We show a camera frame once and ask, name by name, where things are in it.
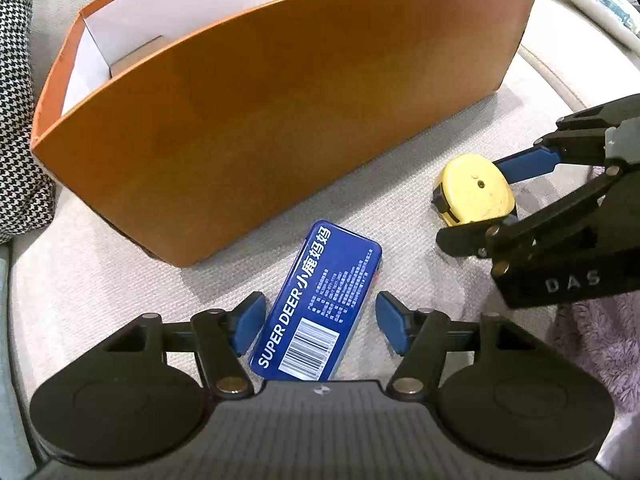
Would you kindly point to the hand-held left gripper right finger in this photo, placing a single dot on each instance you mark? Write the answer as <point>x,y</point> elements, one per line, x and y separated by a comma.
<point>392,322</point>

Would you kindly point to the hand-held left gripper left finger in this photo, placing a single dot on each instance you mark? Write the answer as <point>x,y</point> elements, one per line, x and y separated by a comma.
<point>247,325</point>

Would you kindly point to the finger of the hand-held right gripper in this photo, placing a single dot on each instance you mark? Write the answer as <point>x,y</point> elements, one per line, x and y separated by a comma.
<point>465,237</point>
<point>525,162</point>

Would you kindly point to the yellow tape measure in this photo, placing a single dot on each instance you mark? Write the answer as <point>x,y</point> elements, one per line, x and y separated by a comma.
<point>475,190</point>

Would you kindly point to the blue tin box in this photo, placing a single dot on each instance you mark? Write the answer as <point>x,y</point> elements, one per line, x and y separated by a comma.
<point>325,285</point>

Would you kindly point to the orange cardboard box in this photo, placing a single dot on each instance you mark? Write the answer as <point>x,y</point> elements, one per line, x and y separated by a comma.
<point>275,135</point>

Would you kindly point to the purple fluffy blanket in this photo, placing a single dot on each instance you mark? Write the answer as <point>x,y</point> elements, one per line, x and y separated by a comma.
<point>600,350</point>

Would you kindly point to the houndstooth pillow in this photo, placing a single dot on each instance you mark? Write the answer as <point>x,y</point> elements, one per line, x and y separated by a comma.
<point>20,160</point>

